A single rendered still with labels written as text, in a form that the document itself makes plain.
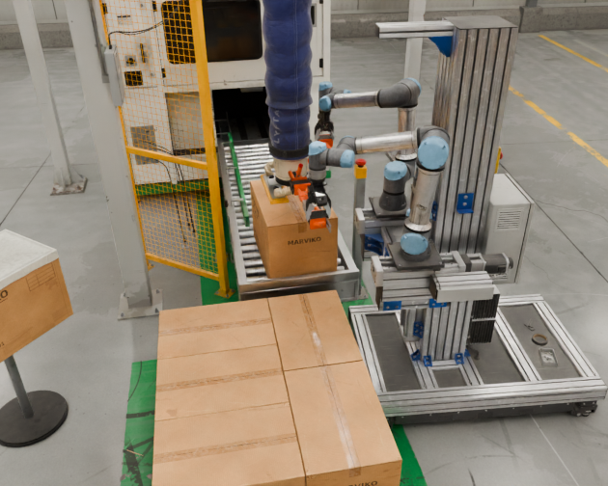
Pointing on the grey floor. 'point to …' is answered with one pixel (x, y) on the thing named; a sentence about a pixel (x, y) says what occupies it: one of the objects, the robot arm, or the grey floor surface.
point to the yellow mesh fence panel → (191, 158)
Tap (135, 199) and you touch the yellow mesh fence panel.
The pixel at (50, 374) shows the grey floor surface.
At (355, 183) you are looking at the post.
